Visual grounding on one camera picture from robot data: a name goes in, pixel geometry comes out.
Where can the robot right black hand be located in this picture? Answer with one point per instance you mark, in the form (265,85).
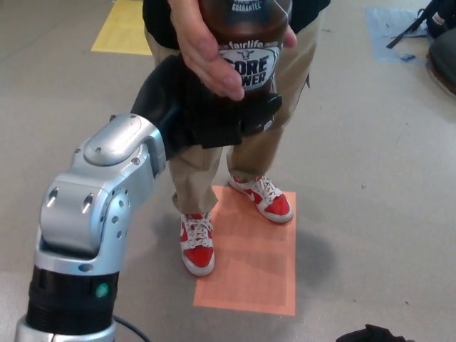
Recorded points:
(374,335)

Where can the robot left black hand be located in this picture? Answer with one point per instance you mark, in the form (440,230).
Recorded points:
(199,114)

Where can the person's right hand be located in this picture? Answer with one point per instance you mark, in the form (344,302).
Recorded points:
(196,42)

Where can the brown Core Power shake bottle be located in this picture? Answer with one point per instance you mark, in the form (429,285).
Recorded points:
(249,39)

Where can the robot left silver arm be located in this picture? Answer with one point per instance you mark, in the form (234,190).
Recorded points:
(107,142)

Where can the person's left red white sneaker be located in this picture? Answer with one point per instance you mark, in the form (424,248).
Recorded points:
(274,206)

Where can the person's red white sneaker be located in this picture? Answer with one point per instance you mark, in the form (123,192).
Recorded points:
(199,254)
(274,206)

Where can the person's right red white sneaker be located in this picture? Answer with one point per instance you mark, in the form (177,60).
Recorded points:
(199,254)

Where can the khaki cargo pants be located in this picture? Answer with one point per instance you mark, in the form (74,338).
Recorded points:
(256,153)

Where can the yellow floor marker sheet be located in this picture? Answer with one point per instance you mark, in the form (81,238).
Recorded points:
(123,32)

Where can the black shirt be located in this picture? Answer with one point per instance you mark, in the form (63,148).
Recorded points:
(306,14)

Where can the orange floor marker sheet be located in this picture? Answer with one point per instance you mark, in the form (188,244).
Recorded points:
(256,270)

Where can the blue floor marker sheet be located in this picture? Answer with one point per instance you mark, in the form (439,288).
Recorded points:
(383,35)

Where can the small blue tape scrap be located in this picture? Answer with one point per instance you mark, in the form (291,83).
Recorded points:
(407,57)

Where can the black backpack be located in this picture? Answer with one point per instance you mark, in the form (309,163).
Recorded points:
(443,21)

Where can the grey round stool seat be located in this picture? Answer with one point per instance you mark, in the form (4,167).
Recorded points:
(445,64)

